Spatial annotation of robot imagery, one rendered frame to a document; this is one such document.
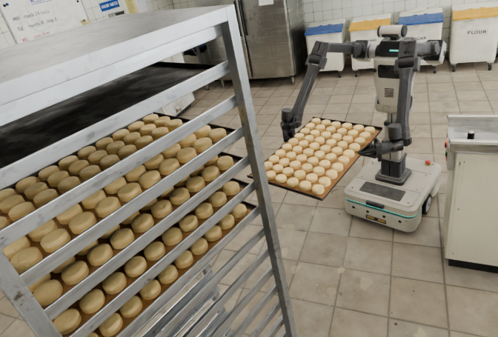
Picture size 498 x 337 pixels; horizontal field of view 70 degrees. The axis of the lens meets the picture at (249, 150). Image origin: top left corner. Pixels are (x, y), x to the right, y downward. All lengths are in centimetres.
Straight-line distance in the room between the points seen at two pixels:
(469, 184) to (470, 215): 20
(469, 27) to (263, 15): 268
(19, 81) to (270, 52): 507
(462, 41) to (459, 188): 356
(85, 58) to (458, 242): 223
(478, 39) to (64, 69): 527
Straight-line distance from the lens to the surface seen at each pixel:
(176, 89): 80
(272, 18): 544
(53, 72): 64
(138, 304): 96
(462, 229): 241
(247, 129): 95
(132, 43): 70
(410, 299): 245
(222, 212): 98
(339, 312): 236
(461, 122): 236
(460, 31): 553
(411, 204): 266
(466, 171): 217
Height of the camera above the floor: 191
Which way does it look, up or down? 29 degrees down
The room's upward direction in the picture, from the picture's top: 12 degrees counter-clockwise
